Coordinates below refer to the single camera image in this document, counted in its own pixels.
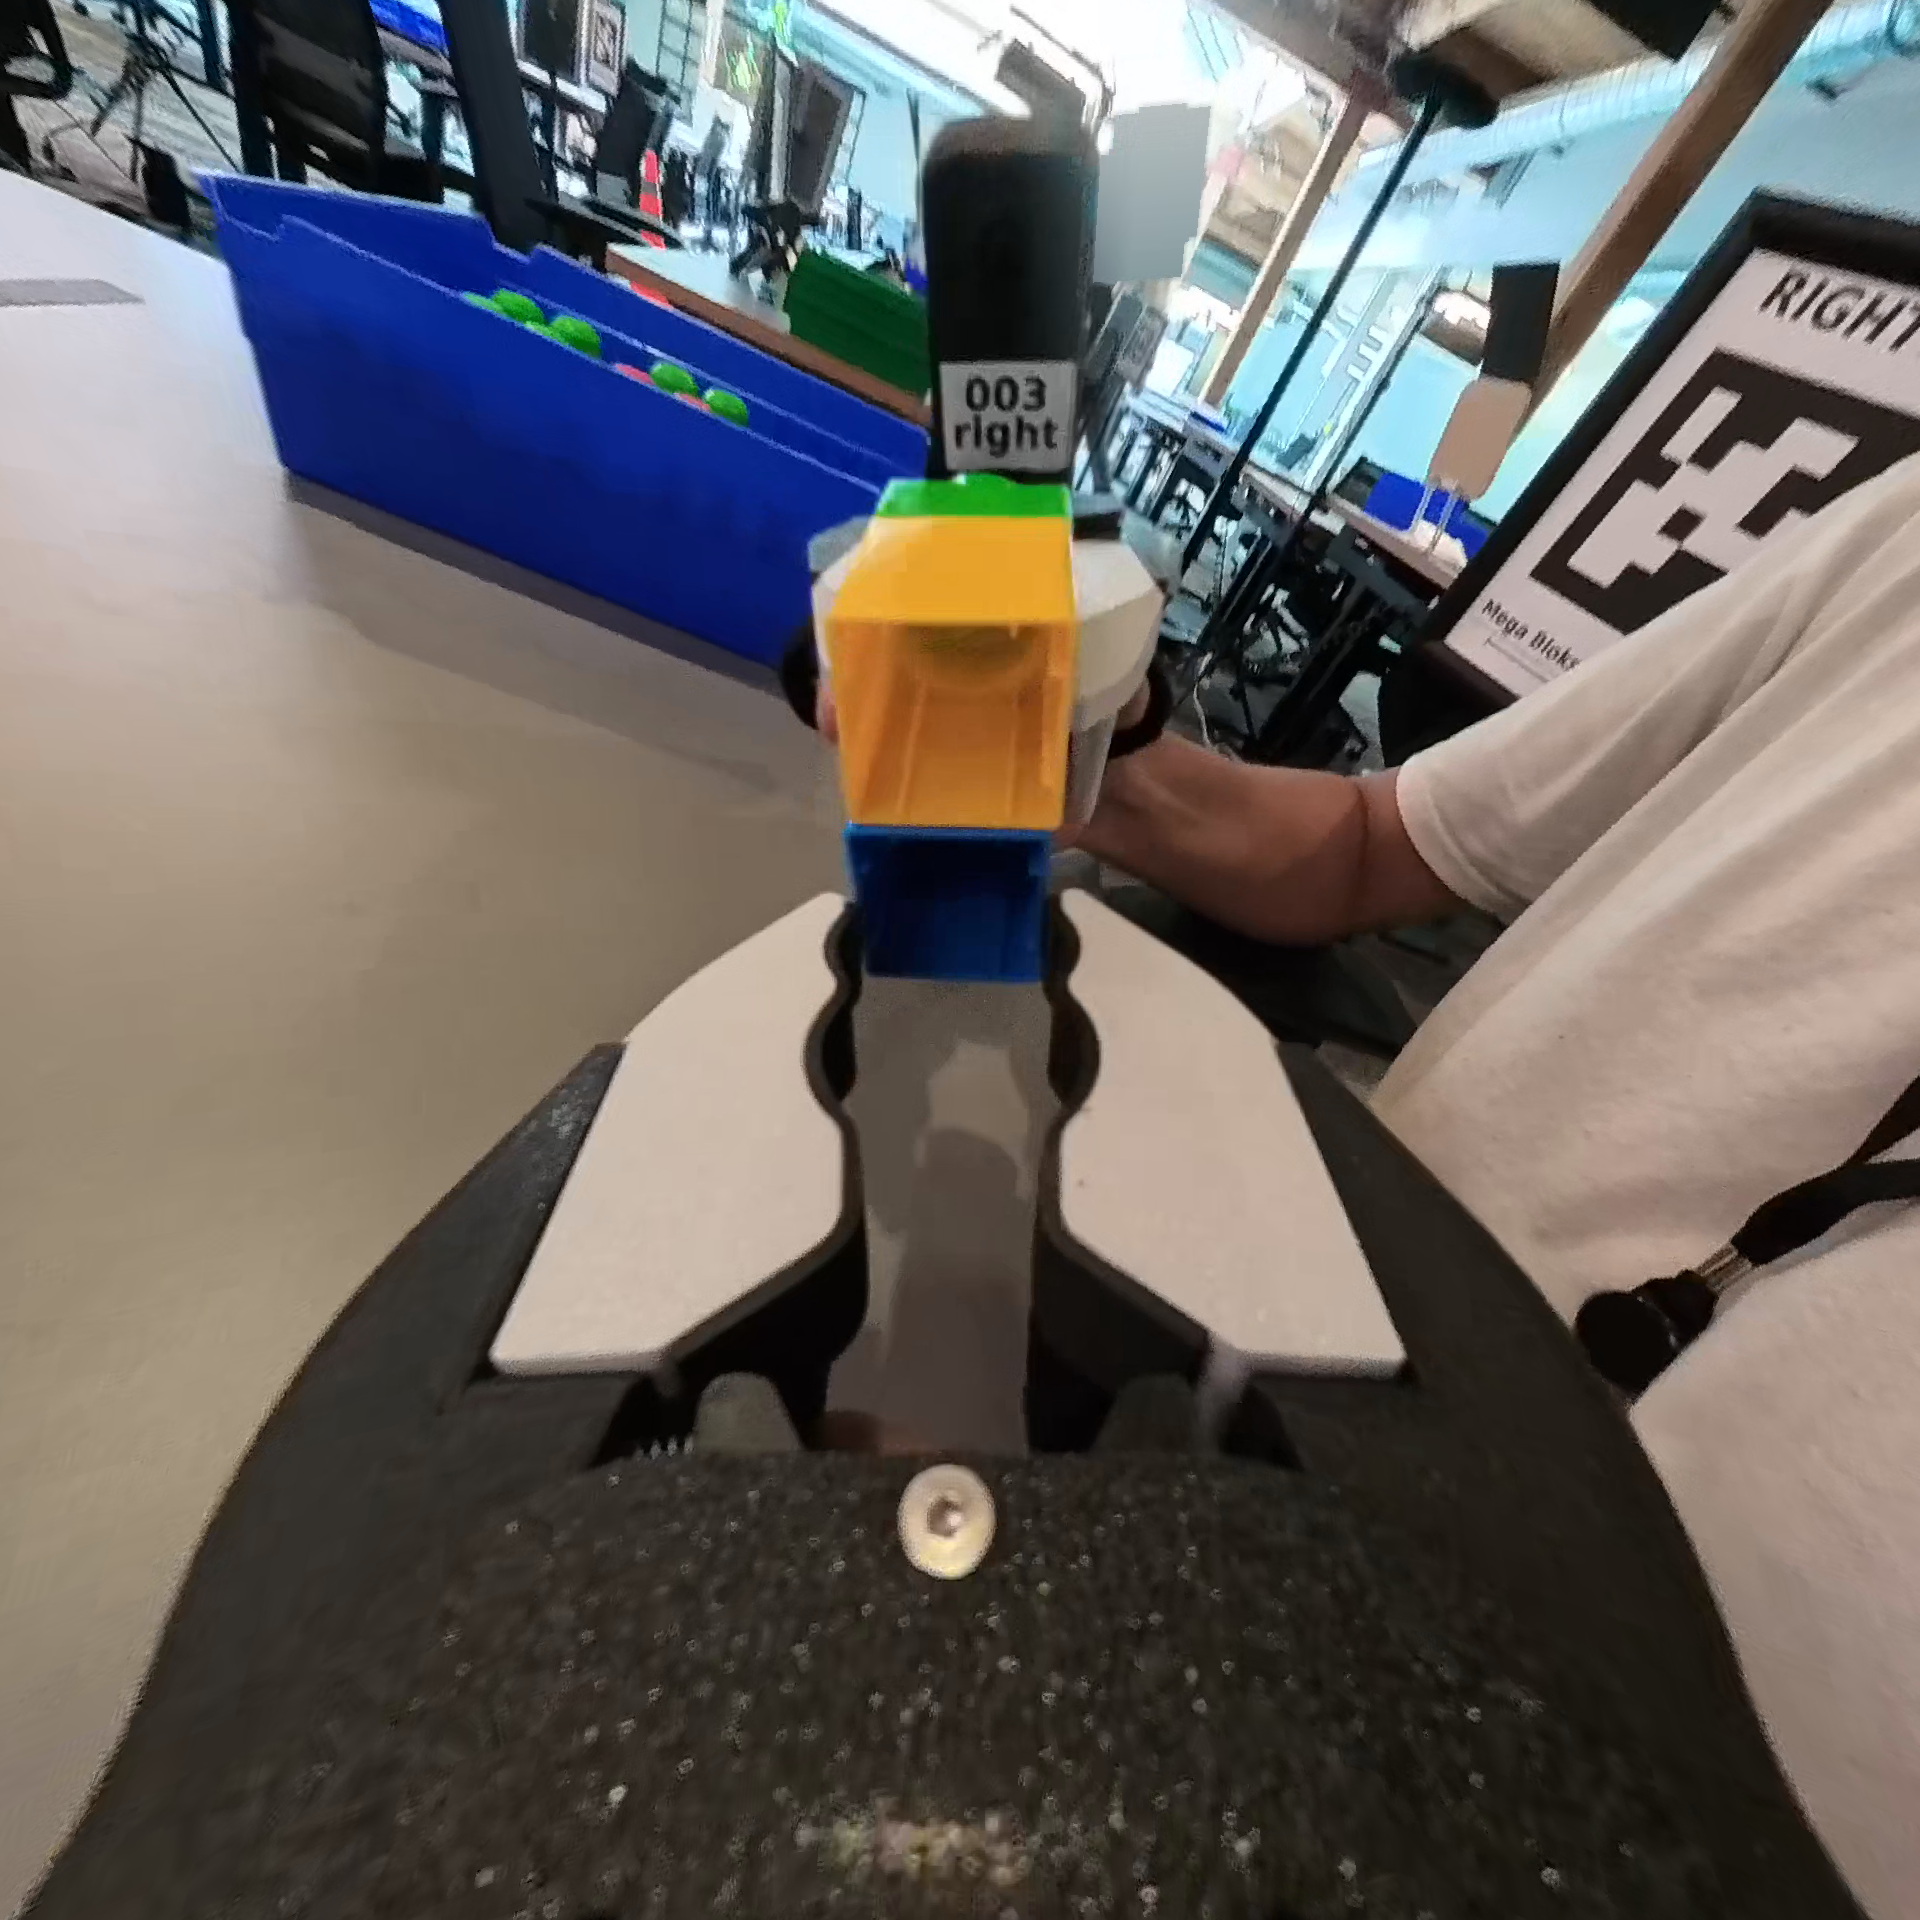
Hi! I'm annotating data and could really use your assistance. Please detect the green plastic bin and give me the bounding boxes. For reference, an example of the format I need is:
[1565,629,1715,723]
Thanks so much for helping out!
[787,248,934,395]

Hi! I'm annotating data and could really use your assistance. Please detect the black office chair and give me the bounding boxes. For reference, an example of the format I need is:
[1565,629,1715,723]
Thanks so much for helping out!
[592,57,682,230]
[432,0,560,251]
[221,0,396,201]

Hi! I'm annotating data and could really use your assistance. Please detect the blue plastic bin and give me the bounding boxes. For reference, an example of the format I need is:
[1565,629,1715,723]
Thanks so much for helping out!
[202,169,934,673]
[202,169,934,496]

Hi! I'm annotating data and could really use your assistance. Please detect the blue single-stud toy block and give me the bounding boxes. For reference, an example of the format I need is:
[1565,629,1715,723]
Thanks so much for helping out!
[841,820,1054,986]

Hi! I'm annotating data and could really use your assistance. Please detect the black framed sign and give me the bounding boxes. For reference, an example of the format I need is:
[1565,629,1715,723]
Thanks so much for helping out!
[1437,186,1920,710]

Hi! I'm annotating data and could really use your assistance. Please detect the person's right forearm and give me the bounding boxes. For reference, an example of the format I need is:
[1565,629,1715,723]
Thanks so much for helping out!
[1072,732,1461,947]

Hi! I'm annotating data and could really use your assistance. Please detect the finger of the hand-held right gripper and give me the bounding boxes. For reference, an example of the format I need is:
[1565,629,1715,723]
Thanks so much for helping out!
[808,518,880,626]
[1072,537,1169,723]

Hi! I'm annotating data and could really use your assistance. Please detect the black lanyard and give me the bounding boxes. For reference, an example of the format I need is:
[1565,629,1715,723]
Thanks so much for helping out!
[1572,1073,1920,1402]

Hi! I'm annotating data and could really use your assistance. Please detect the yellow single-stud toy block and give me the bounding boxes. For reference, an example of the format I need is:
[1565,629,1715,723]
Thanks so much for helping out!
[816,516,1086,833]

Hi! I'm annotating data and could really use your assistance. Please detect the wooden table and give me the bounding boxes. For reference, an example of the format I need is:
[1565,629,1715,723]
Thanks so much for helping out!
[606,241,934,425]

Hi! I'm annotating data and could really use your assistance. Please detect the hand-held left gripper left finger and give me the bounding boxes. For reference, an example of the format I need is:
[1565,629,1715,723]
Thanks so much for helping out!
[488,897,876,1450]

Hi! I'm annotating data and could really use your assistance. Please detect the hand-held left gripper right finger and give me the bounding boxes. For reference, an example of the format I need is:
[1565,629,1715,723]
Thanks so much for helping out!
[1030,897,1413,1450]

